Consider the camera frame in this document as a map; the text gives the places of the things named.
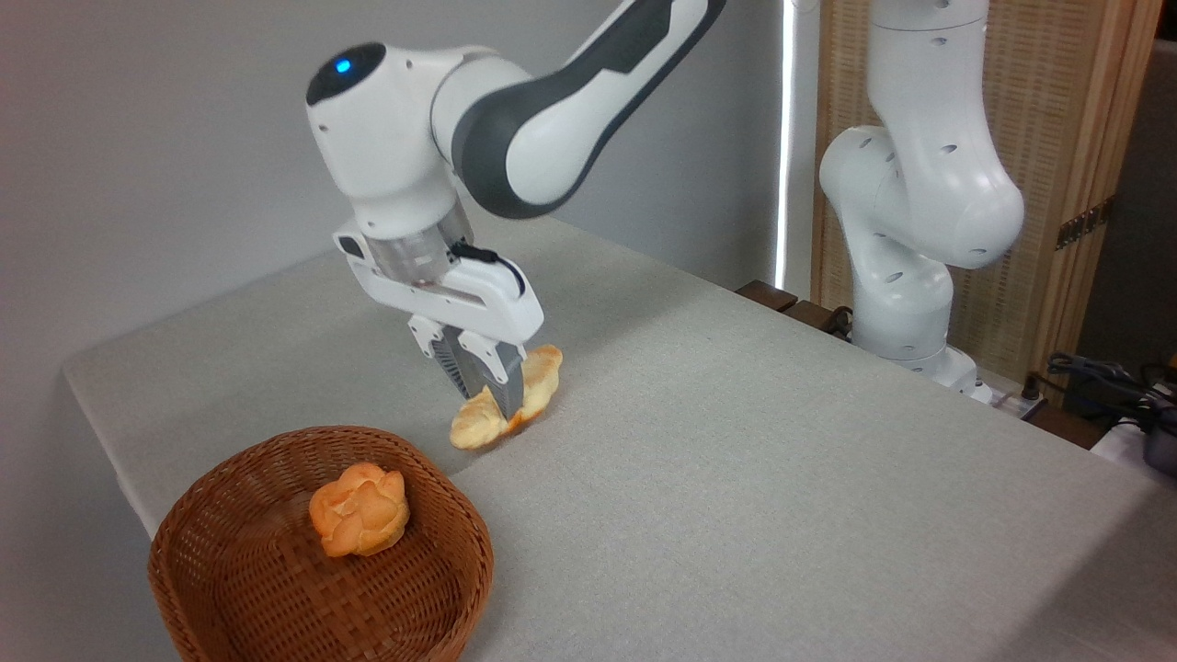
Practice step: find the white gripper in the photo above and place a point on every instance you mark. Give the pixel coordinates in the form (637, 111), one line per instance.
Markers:
(478, 299)

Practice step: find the long twisted bread loaf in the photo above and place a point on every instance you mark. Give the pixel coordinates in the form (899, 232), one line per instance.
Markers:
(544, 377)

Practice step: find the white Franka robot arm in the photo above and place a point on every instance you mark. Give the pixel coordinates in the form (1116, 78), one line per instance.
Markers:
(386, 138)

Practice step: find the round orange bread roll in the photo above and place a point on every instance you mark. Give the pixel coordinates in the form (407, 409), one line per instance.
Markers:
(360, 511)

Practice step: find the brown wicker basket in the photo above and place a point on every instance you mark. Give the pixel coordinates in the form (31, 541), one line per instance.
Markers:
(248, 588)

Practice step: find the grey tablecloth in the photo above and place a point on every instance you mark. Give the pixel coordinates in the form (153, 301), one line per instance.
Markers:
(736, 460)

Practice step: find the dark brown wooden block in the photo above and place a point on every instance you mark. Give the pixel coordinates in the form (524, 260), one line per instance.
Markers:
(768, 295)
(811, 315)

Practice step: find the white power strip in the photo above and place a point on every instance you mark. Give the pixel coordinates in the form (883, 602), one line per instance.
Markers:
(1016, 403)

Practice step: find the dark metal screen hinge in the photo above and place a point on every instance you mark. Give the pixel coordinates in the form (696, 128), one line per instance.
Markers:
(1085, 223)

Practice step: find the wooden rattan folding screen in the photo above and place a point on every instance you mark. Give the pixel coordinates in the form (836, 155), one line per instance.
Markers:
(1057, 101)

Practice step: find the dark grey device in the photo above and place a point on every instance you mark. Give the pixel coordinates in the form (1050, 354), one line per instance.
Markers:
(1163, 441)

